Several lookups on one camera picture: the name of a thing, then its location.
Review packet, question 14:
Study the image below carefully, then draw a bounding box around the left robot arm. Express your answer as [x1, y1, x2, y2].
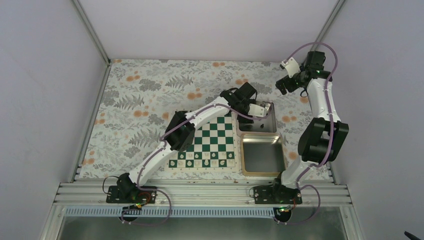
[111, 82, 266, 203]

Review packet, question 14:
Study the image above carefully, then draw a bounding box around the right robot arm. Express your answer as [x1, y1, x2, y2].
[270, 51, 349, 204]

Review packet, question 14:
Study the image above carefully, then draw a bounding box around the green white chess board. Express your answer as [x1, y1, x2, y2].
[164, 112, 241, 173]

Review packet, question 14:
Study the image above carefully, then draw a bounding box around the silver tin with pawns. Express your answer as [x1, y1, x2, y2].
[236, 100, 277, 137]

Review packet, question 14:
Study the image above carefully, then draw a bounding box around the empty gold-rimmed tin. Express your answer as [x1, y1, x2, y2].
[240, 133, 287, 177]

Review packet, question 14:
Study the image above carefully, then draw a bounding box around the floral table mat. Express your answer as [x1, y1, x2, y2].
[79, 59, 313, 179]

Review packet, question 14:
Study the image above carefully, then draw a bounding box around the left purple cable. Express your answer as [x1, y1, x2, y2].
[120, 102, 275, 227]

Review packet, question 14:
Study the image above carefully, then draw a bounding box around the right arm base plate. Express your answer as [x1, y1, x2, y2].
[252, 185, 303, 205]

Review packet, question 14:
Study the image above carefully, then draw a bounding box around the aluminium rail frame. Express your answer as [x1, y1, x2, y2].
[53, 181, 353, 207]

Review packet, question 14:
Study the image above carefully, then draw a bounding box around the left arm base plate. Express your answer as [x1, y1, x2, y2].
[105, 185, 157, 205]

